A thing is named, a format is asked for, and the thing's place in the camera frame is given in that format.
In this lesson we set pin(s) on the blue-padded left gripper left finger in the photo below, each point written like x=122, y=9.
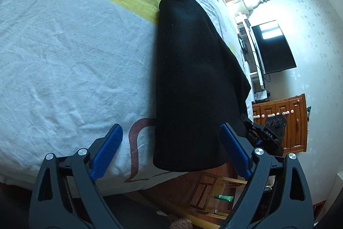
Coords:
x=65, y=194

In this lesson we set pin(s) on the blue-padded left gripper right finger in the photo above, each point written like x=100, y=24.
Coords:
x=276, y=194

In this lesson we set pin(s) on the black pants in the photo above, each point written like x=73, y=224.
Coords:
x=199, y=86

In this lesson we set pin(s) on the wooden cabinet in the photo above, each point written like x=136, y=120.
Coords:
x=294, y=109

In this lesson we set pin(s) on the green tube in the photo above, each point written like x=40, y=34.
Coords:
x=224, y=197

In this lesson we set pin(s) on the wooden stool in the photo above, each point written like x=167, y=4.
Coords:
x=202, y=198

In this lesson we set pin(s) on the white TV stand shelf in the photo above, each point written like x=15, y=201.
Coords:
x=250, y=53

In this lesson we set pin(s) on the black flat television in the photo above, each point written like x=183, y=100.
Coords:
x=272, y=48

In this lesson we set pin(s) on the patterned white bed sheet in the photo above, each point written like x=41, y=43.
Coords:
x=70, y=69

